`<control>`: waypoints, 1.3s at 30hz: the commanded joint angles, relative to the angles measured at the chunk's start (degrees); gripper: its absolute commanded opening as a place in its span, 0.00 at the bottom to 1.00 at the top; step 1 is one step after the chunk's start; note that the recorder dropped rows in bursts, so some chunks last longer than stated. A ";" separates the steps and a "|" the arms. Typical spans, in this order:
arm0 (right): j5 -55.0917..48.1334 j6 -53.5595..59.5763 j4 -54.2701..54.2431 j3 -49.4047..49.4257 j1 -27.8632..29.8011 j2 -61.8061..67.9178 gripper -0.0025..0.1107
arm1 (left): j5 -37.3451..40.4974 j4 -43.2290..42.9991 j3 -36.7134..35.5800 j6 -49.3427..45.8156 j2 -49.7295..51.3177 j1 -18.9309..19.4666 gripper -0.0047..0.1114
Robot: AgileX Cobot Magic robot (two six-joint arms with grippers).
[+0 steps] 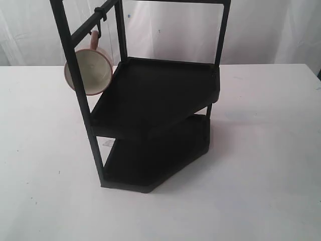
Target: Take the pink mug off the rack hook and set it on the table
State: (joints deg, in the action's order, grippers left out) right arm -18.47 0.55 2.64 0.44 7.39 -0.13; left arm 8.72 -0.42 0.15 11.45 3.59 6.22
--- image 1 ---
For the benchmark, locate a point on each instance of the black two-tier metal rack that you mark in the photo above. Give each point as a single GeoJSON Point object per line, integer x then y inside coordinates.
{"type": "Point", "coordinates": [154, 117]}

